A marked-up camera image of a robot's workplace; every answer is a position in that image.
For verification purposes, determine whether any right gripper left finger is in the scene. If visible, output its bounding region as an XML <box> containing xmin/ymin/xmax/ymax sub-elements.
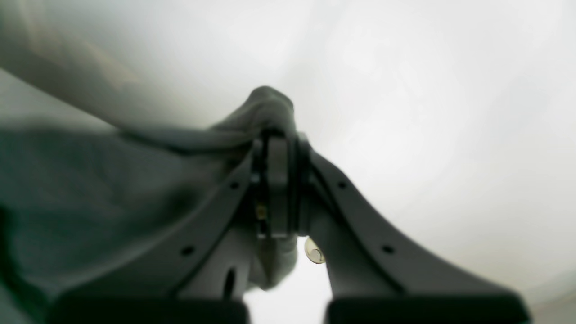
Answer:
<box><xmin>49</xmin><ymin>135</ymin><xmax>288</xmax><ymax>324</ymax></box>

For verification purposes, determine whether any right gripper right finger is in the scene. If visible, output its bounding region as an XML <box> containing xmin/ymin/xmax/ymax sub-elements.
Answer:
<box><xmin>290</xmin><ymin>133</ymin><xmax>531</xmax><ymax>324</ymax></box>

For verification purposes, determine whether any dark grey t-shirt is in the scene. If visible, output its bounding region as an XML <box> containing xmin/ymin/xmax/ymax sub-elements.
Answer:
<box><xmin>1</xmin><ymin>86</ymin><xmax>296</xmax><ymax>324</ymax></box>

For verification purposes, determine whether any right table cable grommet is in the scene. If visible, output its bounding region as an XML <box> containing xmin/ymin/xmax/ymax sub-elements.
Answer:
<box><xmin>304</xmin><ymin>237</ymin><xmax>326</xmax><ymax>264</ymax></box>

